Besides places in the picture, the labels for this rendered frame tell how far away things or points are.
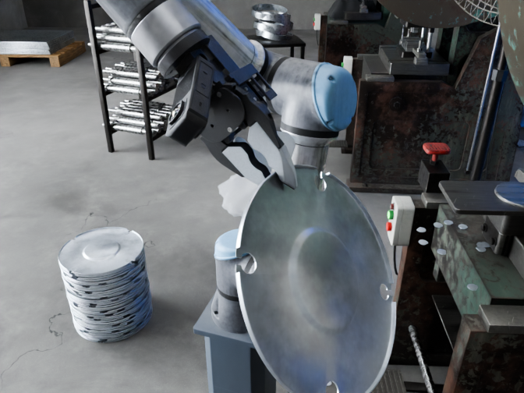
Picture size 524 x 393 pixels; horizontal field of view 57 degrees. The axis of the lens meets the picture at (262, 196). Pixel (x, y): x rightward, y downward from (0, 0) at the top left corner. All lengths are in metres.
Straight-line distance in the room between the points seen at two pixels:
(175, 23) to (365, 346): 0.45
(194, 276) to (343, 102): 1.37
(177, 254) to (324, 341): 1.74
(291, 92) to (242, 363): 0.69
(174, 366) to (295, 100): 1.13
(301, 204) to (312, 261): 0.07
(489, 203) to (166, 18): 0.83
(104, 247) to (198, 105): 1.36
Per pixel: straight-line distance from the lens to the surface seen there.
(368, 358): 0.65
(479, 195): 1.20
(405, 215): 1.43
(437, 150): 1.47
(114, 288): 1.76
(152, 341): 1.88
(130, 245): 1.83
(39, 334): 2.03
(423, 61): 2.68
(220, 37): 0.88
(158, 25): 0.58
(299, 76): 0.93
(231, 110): 0.56
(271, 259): 0.54
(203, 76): 0.55
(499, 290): 1.15
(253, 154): 0.59
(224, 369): 1.32
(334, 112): 0.91
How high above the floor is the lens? 1.31
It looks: 29 degrees down
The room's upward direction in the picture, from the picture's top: straight up
